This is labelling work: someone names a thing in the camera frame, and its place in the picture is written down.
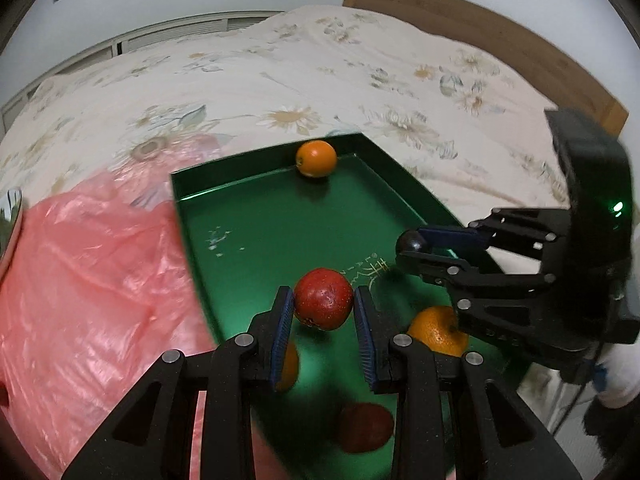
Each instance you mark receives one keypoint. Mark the white plate with dark rim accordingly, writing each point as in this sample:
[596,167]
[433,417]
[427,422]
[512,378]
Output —
[12,220]

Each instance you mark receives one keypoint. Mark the floral bed blanket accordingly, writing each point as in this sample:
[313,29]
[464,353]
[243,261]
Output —
[300,60]

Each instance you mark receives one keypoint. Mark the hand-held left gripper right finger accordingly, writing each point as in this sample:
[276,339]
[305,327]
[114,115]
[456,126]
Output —
[365,340]

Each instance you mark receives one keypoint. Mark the wooden headboard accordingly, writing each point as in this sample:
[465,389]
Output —
[450,15]

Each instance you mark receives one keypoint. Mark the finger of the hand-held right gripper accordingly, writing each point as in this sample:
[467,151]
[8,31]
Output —
[450,272]
[450,238]

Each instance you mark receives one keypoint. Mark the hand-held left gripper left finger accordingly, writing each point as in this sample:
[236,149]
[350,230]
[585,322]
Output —
[282,335]

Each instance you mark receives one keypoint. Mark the small dark plum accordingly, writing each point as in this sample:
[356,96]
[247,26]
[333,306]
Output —
[411,241]

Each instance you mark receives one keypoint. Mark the orange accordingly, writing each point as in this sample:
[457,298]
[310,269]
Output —
[291,365]
[316,158]
[435,332]

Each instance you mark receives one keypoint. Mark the pink plastic sheet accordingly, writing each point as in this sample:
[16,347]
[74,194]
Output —
[90,285]

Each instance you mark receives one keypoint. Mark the green metal tray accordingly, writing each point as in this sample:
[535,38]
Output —
[260,220]

